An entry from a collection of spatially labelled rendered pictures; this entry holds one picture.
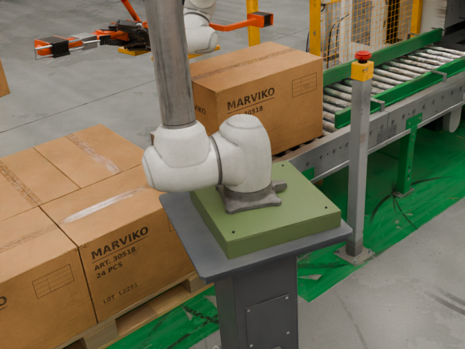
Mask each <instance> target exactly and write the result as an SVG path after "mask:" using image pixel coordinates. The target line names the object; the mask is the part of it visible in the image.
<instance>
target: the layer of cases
mask: <svg viewBox="0 0 465 349"><path fill-rule="evenodd" d="M144 152H145V151H144V150H143V149H141V148H139V147H138V146H137V145H134V144H133V143H132V142H130V141H128V140H127V139H125V138H123V137H122V136H120V135H119V134H117V133H115V132H114V131H112V130H111V129H109V128H108V127H105V126H104V125H103V124H99V125H95V126H93V127H89V128H86V129H83V130H80V131H79V132H75V133H72V134H69V135H66V136H63V137H60V138H57V139H55V140H52V141H49V142H46V143H42V144H41V145H37V146H35V147H33V148H32V147H31V148H28V149H26V150H22V151H20V152H17V153H14V154H11V155H8V156H5V157H2V158H0V349H53V348H55V347H56V346H58V345H60V344H62V343H64V342H65V341H68V340H69V339H71V338H73V337H75V336H76V335H78V334H80V333H82V332H84V331H85V330H88V329H89V328H91V327H93V326H95V325H96V324H98V323H100V322H102V321H103V320H105V319H108V318H109V317H110V316H113V315H114V314H116V313H118V312H120V311H122V310H123V309H125V308H127V307H129V306H130V305H133V304H134V303H136V302H138V301H140V300H142V299H143V298H145V297H147V296H149V295H150V294H153V293H154V292H156V291H158V290H160V289H162V288H163V287H165V286H167V285H169V284H170V283H173V282H174V281H175V280H178V279H180V278H182V277H183V276H185V275H187V274H189V273H190V272H192V271H194V270H195V268H194V266H193V264H192V262H191V261H190V259H189V257H188V255H187V253H186V251H185V249H184V247H183V245H182V244H181V241H180V239H179V237H178V235H177V234H176V231H175V230H174V228H173V226H172V224H171V222H170V220H169V218H168V216H167V214H166V212H165V211H164V209H163V207H162V205H161V203H160V201H159V198H158V197H159V196H160V195H162V194H165V193H166V192H161V191H158V190H156V189H154V188H151V187H149V185H148V182H147V180H146V176H145V173H144V170H143V165H142V161H141V160H142V157H143V153H144Z"/></svg>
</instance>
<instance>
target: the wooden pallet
mask: <svg viewBox="0 0 465 349"><path fill-rule="evenodd" d="M179 283H180V285H178V284H179ZM175 285H177V286H176V287H174V288H172V287H173V286H175ZM213 285H214V283H210V284H208V285H206V284H205V283H204V281H203V280H201V279H200V277H199V276H198V274H197V272H196V270H194V271H192V272H190V273H189V274H187V275H185V276H183V277H182V278H180V279H178V280H175V281H174V282H173V283H170V284H169V285H167V286H165V287H163V288H162V289H160V290H158V291H156V292H154V293H153V294H150V295H149V296H147V297H145V298H143V299H142V300H140V301H138V302H136V303H134V304H133V305H130V306H129V307H127V308H125V309H123V310H122V311H120V312H118V313H116V314H114V315H113V316H110V317H109V318H108V319H105V320H103V321H102V322H100V323H98V324H96V325H95V326H93V327H91V328H89V329H88V330H85V331H84V332H82V333H80V334H78V335H76V336H75V337H73V338H71V339H69V340H68V341H65V342H64V343H62V344H60V345H58V346H56V347H55V348H53V349H62V348H64V347H66V346H68V345H69V344H71V343H73V342H75V341H77V340H79V341H77V342H75V343H74V344H72V345H70V346H69V347H67V348H65V349H105V348H107V347H109V346H110V345H112V344H113V343H115V342H117V341H119V340H121V339H122V338H124V337H126V336H127V335H129V334H131V333H132V332H134V331H136V330H137V329H139V328H141V327H143V326H144V325H146V324H148V323H150V322H151V321H153V320H155V319H157V318H158V317H160V316H162V315H164V314H165V313H167V312H169V311H170V310H172V309H174V308H175V307H177V306H179V305H180V304H182V303H184V302H186V301H188V300H189V299H191V298H192V297H194V296H196V295H197V294H200V293H201V292H203V291H205V290H206V289H208V288H210V287H212V286H213ZM170 288H172V289H170ZM168 289H170V290H169V291H167V292H165V291H166V290H168ZM163 292H165V293H163ZM161 293H163V294H161ZM159 294H161V295H160V296H158V295H159ZM155 296H158V297H156V298H154V299H152V298H153V297H155ZM150 299H152V300H151V301H149V302H147V301H148V300H150ZM145 302H147V303H146V304H144V305H142V304H143V303H145ZM139 305H141V306H140V307H138V306H139ZM136 307H138V308H136ZM134 308H136V309H135V310H133V311H131V312H129V311H130V310H132V309H134ZM127 312H129V313H128V314H126V315H124V316H122V315H123V314H125V313H127ZM119 316H122V317H120V318H119V319H117V318H118V317H119ZM115 319H116V320H115Z"/></svg>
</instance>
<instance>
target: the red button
mask: <svg viewBox="0 0 465 349"><path fill-rule="evenodd" d="M354 57H355V58H356V59H357V60H358V63H360V64H365V63H367V60H368V59H370V58H371V57H372V54H371V53H370V52H369V51H357V52H356V53H355V54H354Z"/></svg>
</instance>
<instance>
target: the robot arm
mask: <svg viewBox="0 0 465 349"><path fill-rule="evenodd" d="M216 1H217V0H185V3H184V9H183V4H182V0H144V2H145V12H146V17H147V26H148V28H146V27H143V25H142V24H143V23H142V22H141V21H137V22H136V21H126V20H121V19H118V20H117V22H116V24H102V25H101V27H100V30H110V31H116V32H117V31H118V30H120V31H123V32H126V33H129V34H132V35H134V36H135V37H137V38H136V39H132V40H129V41H125V40H121V39H114V40H112V41H111V44H107V45H110V46H124V49H127V50H128V51H149V52H150V51H152V57H153V63H154V72H155V77H156V86H157V92H158V101H159V106H160V111H161V120H162V123H161V124H160V125H159V126H158V128H157V129H156V131H155V133H154V145H152V146H149V147H148V148H147V149H146V150H145V152H144V153H143V157H142V160H141V161H142V165H143V170H144V173H145V176H146V180H147V182H148V185H149V187H151V188H154V189H156V190H158V191H161V192H166V193H184V192H190V191H194V190H201V189H204V188H209V187H211V186H216V190H217V191H218V192H219V193H220V195H221V198H222V199H223V202H224V204H225V207H226V213H227V214H229V215H232V214H235V213H238V212H241V211H249V210H253V209H257V208H264V207H269V206H281V205H282V199H281V198H280V197H278V196H277V195H276V192H278V191H281V190H284V189H286V188H287V184H286V181H285V180H272V179H271V171H272V157H271V144H270V140H269V137H268V134H267V132H266V130H265V129H264V126H263V125H262V124H261V122H260V121H259V119H258V118H257V117H255V116H252V115H248V114H237V115H234V116H231V117H230V118H227V119H226V120H225V121H224V122H223V123H222V124H221V125H220V127H219V131H218V132H215V133H214V134H212V135H210V136H208V135H207V134H206V130H205V127H204V126H203V125H202V124H201V123H200V122H199V121H198V120H196V116H195V110H194V98H193V93H192V81H191V75H190V63H189V57H188V54H191V55H199V54H206V53H211V52H213V51H214V50H215V49H216V47H217V42H218V34H217V32H216V31H215V30H214V29H213V28H211V27H209V24H210V20H211V19H212V14H213V13H214V11H215V6H216ZM137 31H138V32H137ZM136 33H137V34H136Z"/></svg>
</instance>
